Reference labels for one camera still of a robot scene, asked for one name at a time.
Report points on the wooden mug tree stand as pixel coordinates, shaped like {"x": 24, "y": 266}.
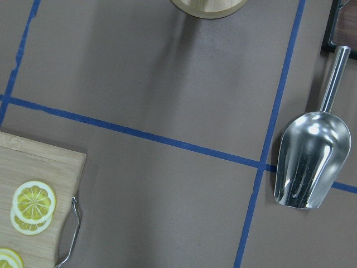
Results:
{"x": 209, "y": 9}

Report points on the steel metal scoop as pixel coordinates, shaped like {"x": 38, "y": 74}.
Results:
{"x": 314, "y": 148}

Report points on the bamboo cutting board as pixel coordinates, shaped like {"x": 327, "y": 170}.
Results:
{"x": 24, "y": 160}

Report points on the upper lemon slice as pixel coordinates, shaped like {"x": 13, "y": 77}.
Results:
{"x": 34, "y": 202}

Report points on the lower stacked lemon slice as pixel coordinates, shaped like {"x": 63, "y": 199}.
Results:
{"x": 27, "y": 228}

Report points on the black framed wooden tray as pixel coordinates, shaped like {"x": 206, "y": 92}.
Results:
{"x": 341, "y": 27}

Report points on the separate lemon slice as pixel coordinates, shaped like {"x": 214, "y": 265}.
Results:
{"x": 10, "y": 258}

